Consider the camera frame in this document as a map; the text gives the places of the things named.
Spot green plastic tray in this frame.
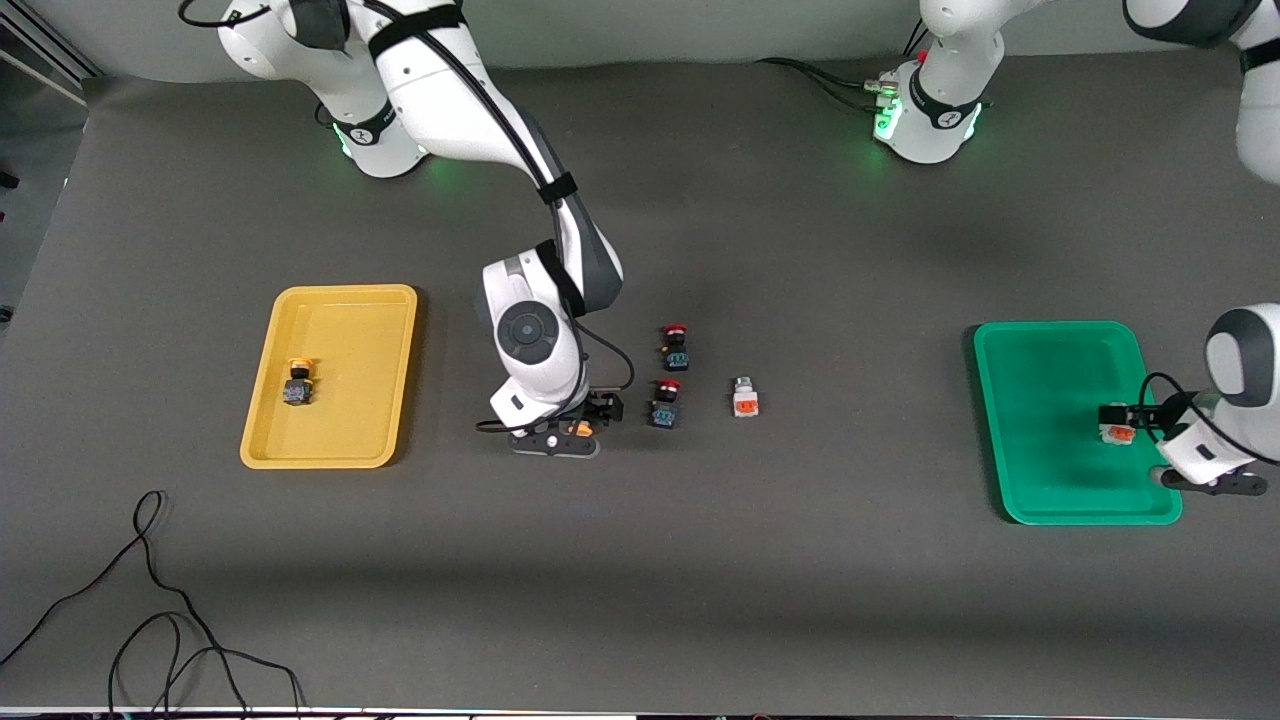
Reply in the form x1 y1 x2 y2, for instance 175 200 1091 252
974 320 1183 525

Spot dark grey table mat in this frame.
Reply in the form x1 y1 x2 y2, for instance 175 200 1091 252
0 45 1280 716

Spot yellow plastic tray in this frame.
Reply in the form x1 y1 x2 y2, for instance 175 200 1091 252
240 284 419 470

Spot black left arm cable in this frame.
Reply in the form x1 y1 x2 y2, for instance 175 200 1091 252
1140 372 1261 471

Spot black left arm base cables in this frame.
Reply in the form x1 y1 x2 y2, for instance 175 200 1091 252
755 20 936 113

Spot thin black loose cable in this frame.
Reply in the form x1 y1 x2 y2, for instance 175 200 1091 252
0 490 306 716

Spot aluminium frame rail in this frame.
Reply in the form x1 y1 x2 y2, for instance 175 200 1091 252
0 0 101 106

